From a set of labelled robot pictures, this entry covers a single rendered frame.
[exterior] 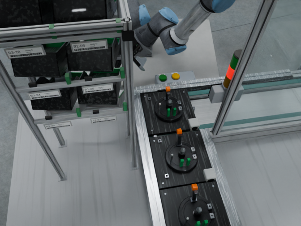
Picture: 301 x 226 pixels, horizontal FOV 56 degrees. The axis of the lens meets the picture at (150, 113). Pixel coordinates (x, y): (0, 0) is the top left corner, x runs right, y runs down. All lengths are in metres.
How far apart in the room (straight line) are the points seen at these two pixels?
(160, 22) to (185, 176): 0.87
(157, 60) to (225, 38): 1.73
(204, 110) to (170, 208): 0.55
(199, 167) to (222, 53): 2.10
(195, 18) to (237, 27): 2.15
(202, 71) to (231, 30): 1.82
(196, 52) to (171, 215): 1.05
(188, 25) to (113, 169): 0.79
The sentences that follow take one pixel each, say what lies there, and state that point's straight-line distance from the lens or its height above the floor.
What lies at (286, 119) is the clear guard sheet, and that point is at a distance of 1.46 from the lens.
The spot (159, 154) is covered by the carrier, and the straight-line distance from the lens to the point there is 1.23.
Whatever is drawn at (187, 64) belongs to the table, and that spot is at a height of 0.86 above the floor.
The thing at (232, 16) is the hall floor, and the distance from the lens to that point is 3.70.
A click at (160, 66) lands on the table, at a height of 0.86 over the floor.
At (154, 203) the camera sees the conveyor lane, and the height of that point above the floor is 0.95.
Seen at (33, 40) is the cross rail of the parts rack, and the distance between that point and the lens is 0.72.
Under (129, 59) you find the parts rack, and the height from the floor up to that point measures 1.54.
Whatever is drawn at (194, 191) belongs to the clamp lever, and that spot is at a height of 1.06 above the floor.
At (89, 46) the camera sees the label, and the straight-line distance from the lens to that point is 0.72.
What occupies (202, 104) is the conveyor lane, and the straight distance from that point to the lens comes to 1.48.
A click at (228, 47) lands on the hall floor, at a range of 3.26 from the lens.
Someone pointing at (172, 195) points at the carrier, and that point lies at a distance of 1.17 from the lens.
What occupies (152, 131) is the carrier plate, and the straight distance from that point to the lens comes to 1.29.
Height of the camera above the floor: 2.07
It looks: 55 degrees down
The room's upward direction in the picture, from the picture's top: 3 degrees clockwise
